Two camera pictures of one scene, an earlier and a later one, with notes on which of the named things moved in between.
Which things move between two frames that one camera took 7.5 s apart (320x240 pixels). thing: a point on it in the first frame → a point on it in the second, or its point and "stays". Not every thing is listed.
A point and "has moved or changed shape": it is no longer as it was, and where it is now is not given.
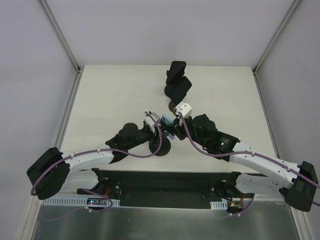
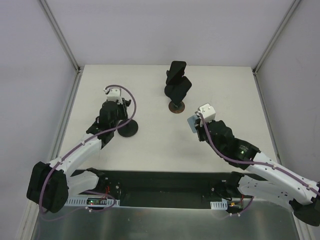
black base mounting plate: x=162 y=188 stays
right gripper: x=179 y=130 → x=200 y=130
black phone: x=178 y=91 stays
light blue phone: x=167 y=120 has moved or changed shape
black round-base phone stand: x=165 y=146 has moved or changed shape
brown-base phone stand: x=171 y=106 stays
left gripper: x=155 y=131 → x=125 y=107
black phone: x=176 y=71 stays
